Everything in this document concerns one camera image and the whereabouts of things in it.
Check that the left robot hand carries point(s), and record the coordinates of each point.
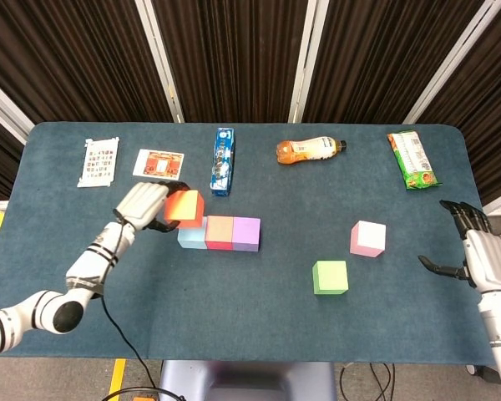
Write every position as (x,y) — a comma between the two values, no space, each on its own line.
(144,204)

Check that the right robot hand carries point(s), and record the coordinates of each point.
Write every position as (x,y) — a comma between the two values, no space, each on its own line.
(490,259)

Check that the orange yellow cube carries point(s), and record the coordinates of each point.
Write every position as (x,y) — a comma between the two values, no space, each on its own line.
(188,209)

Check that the red tan cube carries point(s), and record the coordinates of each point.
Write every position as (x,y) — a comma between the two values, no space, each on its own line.
(219,234)

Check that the purple cube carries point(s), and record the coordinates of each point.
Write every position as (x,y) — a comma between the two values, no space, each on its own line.
(246,234)

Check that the green cube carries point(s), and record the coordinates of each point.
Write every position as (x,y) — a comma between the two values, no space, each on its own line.
(330,277)

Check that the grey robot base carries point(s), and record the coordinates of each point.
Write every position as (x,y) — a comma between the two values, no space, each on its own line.
(246,382)

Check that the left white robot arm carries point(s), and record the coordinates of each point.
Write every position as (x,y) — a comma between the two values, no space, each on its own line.
(87,267)

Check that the light blue cube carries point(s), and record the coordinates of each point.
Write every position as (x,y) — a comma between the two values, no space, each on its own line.
(190,240)

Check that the pink cube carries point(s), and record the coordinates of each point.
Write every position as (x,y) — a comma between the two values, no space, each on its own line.
(368,239)

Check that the red and white card packet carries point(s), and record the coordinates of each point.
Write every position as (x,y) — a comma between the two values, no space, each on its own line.
(158,164)

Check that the white sticker sheet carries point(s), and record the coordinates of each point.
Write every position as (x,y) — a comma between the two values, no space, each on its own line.
(99,163)

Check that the blue biscuit box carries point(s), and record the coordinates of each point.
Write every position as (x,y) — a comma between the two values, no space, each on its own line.
(222,163)

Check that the green snack bag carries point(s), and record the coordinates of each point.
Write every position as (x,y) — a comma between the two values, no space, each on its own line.
(414,160)

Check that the dark brown curtain panel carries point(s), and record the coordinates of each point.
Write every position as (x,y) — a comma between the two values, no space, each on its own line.
(234,58)
(67,54)
(371,54)
(0,167)
(484,125)

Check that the blue felt table cover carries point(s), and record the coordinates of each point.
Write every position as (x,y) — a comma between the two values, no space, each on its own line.
(234,317)

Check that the orange drink bottle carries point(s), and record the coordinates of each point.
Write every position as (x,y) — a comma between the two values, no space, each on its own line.
(305,151)

